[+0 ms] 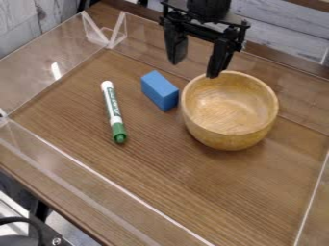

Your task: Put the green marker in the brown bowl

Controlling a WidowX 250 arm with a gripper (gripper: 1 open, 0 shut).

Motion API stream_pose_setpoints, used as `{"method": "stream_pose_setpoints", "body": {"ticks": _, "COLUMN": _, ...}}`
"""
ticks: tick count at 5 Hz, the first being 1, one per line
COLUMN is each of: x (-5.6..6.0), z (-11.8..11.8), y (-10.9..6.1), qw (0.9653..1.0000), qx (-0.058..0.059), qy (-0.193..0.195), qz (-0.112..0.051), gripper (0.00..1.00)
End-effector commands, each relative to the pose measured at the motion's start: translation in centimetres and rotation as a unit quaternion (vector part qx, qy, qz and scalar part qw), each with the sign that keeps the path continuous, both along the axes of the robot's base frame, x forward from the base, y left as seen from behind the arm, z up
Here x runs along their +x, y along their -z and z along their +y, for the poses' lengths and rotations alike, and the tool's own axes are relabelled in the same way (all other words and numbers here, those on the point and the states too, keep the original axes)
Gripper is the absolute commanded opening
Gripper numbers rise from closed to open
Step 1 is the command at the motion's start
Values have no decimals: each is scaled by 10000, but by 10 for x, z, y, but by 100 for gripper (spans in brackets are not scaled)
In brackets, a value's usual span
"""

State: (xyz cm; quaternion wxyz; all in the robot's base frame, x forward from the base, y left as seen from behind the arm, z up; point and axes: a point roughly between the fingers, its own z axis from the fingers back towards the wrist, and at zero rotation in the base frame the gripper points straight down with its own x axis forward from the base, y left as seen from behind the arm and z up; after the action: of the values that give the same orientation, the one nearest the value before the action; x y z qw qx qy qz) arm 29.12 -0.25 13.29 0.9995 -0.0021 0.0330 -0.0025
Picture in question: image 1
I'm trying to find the green white marker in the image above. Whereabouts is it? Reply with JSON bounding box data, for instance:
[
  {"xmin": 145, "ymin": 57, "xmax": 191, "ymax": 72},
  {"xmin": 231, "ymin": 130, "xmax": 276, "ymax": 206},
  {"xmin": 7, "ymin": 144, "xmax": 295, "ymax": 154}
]
[{"xmin": 100, "ymin": 81, "xmax": 126, "ymax": 144}]

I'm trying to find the black cable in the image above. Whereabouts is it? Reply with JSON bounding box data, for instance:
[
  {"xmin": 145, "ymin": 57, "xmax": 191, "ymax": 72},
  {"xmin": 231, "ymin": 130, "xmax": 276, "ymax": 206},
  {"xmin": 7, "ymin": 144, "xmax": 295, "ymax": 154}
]
[{"xmin": 0, "ymin": 216, "xmax": 45, "ymax": 246}]

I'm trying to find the black table leg bracket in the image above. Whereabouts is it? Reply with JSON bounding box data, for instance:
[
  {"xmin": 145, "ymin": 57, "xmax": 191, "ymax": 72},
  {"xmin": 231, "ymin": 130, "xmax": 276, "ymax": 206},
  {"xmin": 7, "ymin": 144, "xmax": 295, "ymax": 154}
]
[{"xmin": 29, "ymin": 200, "xmax": 73, "ymax": 246}]

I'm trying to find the blue foam block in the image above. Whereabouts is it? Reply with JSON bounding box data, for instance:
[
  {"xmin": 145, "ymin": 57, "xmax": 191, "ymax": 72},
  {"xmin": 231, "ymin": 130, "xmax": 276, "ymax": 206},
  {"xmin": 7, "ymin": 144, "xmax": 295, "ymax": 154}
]
[{"xmin": 141, "ymin": 70, "xmax": 179, "ymax": 111}]

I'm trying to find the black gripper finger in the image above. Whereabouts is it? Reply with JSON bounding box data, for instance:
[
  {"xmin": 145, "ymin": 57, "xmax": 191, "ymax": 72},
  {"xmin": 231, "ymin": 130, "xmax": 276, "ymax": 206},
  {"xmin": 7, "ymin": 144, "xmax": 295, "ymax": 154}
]
[
  {"xmin": 205, "ymin": 38, "xmax": 233, "ymax": 79},
  {"xmin": 164, "ymin": 20, "xmax": 187, "ymax": 65}
]

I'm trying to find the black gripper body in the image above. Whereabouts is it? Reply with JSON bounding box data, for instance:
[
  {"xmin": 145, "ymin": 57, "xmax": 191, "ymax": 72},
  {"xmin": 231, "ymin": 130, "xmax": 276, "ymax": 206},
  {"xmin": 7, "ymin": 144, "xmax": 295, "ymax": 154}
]
[{"xmin": 159, "ymin": 0, "xmax": 250, "ymax": 51}]

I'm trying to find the brown wooden bowl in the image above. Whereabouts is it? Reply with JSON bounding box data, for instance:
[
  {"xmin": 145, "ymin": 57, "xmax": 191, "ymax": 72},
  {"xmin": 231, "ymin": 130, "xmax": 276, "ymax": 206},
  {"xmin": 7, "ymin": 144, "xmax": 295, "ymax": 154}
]
[{"xmin": 180, "ymin": 70, "xmax": 279, "ymax": 151}]

